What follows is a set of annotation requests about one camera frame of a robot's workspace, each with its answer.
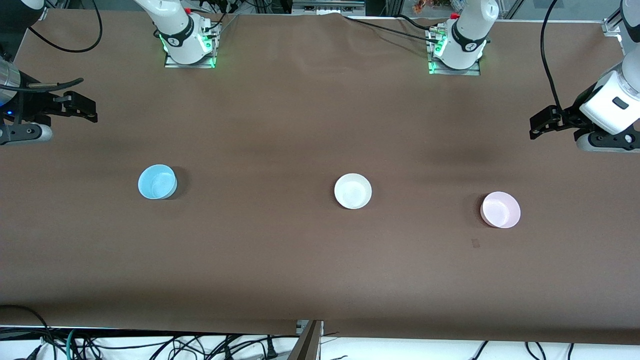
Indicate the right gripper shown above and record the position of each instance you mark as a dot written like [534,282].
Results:
[31,106]

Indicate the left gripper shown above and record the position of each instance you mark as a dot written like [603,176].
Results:
[571,118]

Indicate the pink bowl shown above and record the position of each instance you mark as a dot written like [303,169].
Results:
[500,209]

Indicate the blue bowl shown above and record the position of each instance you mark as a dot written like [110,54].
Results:
[156,182]

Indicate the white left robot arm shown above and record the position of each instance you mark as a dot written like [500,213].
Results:
[470,30]

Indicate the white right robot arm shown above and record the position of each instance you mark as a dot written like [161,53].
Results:
[175,25]

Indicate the white bowl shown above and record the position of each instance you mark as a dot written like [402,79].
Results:
[353,191]

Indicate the orange object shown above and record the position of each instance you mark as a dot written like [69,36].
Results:
[422,6]

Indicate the brown table cloth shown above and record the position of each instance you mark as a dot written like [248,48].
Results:
[320,275]

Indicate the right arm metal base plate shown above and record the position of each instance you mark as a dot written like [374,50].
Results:
[172,64]

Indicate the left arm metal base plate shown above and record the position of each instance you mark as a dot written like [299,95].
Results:
[455,72]

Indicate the aluminium frame bar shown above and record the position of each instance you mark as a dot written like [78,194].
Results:
[327,7]

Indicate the metal table post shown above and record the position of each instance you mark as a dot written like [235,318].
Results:
[307,345]

